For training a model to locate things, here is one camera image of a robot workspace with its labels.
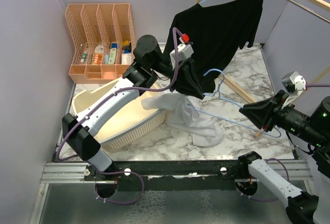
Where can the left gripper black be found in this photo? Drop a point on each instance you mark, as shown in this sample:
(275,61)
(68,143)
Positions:
(186,82)

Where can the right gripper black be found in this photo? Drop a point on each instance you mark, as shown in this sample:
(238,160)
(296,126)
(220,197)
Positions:
(265,113)

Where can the white t shirt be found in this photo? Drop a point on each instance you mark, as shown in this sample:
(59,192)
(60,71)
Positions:
(184,113)

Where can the black t shirt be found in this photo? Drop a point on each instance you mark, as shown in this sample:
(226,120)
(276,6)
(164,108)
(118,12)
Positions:
(216,33)

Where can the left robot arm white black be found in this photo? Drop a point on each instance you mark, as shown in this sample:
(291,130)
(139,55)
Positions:
(79,130)

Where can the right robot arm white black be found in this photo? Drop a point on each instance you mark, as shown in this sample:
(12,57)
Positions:
(300,206)

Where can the cream laundry basket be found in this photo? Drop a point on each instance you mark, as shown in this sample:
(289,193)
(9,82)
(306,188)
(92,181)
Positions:
(127,125)

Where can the white box in organizer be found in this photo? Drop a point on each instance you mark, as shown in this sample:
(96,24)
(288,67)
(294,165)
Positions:
(126,58)

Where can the green white box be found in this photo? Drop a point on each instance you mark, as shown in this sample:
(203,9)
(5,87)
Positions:
(111,57)

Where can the blue box in organizer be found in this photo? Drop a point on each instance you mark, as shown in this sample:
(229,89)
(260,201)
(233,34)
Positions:
(113,45)

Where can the orange plastic file organizer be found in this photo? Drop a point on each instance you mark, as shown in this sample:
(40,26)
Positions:
(91,25)

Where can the small bottle in organizer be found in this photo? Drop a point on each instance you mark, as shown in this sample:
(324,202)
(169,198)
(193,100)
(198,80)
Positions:
(84,57)

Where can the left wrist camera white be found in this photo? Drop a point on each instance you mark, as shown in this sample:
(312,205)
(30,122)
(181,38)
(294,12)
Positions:
(185,49)

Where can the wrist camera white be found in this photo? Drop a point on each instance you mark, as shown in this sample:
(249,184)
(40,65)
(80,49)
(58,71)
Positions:
(295,84)
(185,49)

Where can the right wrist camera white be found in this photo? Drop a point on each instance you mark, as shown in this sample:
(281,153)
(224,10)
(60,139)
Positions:
(295,84)

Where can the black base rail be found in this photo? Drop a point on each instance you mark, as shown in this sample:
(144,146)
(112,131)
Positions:
(132,176)

